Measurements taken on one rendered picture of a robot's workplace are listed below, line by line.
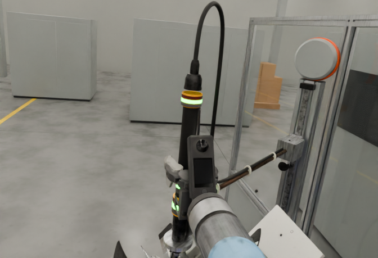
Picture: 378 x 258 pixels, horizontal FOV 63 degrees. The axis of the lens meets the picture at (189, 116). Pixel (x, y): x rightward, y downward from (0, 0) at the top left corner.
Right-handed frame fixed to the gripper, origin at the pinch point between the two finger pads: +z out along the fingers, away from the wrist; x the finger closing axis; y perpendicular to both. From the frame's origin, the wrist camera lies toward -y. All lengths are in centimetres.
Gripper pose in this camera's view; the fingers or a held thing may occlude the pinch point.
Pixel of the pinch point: (183, 156)
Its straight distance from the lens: 71.2
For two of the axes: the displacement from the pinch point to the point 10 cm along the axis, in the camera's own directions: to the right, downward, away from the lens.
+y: -0.9, 9.6, 2.7
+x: 9.6, 0.2, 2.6
